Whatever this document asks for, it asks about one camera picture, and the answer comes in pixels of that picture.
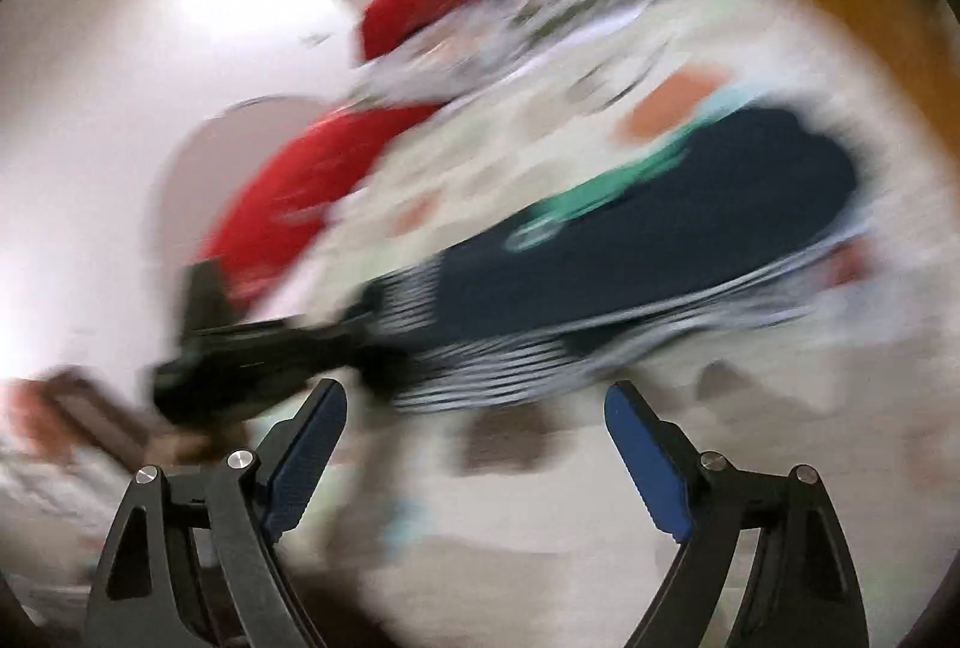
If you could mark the navy striped pants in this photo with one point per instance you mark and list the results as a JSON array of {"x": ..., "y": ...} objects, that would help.
[{"x": 702, "y": 230}]

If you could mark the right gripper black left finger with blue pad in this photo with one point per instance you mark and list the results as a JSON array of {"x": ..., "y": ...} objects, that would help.
[{"x": 148, "y": 588}]

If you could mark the heart patterned quilt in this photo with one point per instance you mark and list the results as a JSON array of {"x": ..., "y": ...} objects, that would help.
[{"x": 518, "y": 525}]

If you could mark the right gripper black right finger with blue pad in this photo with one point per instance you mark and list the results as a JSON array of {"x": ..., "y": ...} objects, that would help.
[{"x": 802, "y": 589}]

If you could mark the red pillow near headboard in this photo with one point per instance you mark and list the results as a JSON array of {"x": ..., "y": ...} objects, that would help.
[{"x": 276, "y": 215}]

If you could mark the pink round headboard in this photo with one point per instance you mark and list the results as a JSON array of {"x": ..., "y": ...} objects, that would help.
[{"x": 213, "y": 162}]

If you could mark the grey floral pillow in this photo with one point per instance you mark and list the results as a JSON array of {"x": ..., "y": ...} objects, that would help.
[{"x": 462, "y": 52}]

